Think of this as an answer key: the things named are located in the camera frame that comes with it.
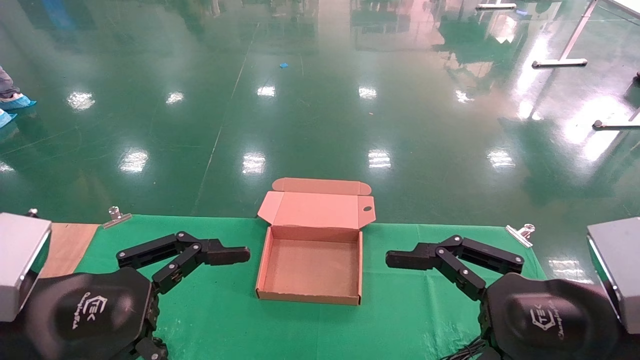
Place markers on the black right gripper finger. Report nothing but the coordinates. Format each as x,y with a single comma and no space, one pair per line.
415,257

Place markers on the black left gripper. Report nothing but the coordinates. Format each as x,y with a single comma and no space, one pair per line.
75,315

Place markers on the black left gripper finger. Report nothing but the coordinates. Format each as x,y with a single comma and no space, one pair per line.
220,254

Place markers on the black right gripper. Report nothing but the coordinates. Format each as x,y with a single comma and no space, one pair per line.
550,320

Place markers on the open brown cardboard box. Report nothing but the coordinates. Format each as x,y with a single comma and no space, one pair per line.
310,265

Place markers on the green table cloth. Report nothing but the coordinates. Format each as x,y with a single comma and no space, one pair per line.
410,320

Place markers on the silver binder clip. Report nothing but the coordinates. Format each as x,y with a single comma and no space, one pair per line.
520,235
117,218

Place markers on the grey metal table foot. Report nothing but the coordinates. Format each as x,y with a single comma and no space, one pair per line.
615,125

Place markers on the white metal table foot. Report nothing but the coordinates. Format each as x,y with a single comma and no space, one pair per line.
495,6

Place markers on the grey trouser leg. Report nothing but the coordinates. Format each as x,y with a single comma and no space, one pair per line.
7,82

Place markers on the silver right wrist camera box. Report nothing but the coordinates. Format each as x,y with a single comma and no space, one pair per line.
617,270

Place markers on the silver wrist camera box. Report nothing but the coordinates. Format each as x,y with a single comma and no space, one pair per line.
617,270
20,260

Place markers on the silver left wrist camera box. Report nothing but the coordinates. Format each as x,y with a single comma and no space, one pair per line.
20,260

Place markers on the white metal table frame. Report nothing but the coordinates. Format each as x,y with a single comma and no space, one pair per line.
560,62

